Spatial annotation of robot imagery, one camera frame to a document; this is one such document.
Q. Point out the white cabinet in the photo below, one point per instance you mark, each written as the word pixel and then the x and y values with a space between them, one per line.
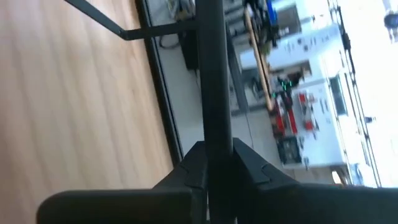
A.
pixel 320 146

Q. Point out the black table frame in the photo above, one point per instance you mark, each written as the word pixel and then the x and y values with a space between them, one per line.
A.
pixel 161 93

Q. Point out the black box on floor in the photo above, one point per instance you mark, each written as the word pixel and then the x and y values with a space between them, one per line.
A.
pixel 189 49

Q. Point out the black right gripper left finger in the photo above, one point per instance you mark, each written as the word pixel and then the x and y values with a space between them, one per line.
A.
pixel 124 208

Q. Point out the wooden workbench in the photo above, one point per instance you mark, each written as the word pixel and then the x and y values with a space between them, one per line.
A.
pixel 259 65

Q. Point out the black perforated metal shelf riser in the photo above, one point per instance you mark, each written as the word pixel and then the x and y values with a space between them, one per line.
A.
pixel 155 31

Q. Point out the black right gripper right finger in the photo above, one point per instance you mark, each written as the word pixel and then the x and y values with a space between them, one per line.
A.
pixel 311 205

